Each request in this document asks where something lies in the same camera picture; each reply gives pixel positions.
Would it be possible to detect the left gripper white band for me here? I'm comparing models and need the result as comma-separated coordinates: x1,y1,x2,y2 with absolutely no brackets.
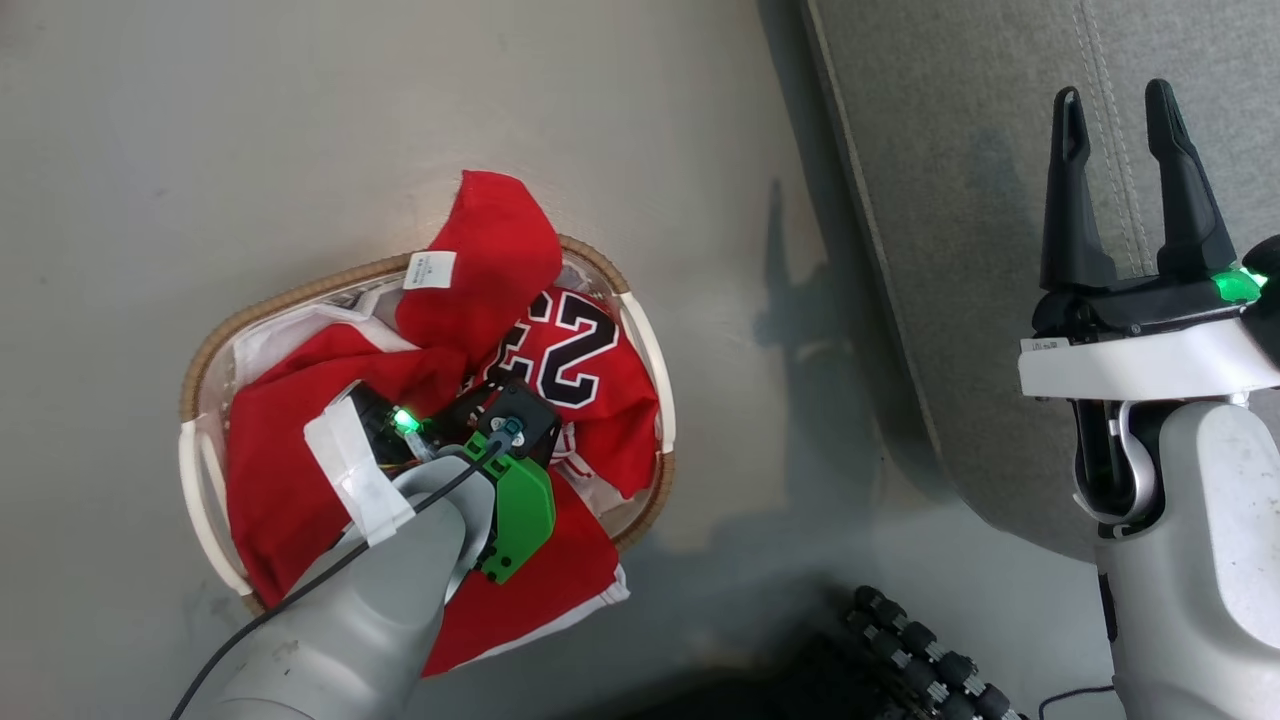
303,385,443,548

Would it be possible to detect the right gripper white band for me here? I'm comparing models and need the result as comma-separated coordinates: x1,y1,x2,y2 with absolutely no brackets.
1018,80,1280,399

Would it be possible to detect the red jersey number 23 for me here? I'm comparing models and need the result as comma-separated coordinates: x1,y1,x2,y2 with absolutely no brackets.
420,288,663,678

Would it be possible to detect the red garment white label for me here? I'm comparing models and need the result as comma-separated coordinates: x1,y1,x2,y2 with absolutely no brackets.
225,170,563,611

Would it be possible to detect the woven laundry basket white liner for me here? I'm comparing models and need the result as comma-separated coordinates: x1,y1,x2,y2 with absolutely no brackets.
178,233,678,616

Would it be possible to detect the grey fabric sofa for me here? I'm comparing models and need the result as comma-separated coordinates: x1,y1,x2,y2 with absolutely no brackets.
800,0,1280,563

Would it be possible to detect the black roller base wheel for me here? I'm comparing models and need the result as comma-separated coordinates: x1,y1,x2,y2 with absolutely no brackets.
845,585,1029,720

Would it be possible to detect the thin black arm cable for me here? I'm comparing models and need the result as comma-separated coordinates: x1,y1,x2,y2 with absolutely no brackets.
168,428,521,720

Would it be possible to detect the black floor cable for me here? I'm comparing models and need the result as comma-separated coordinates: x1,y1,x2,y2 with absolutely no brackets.
1038,684,1116,720

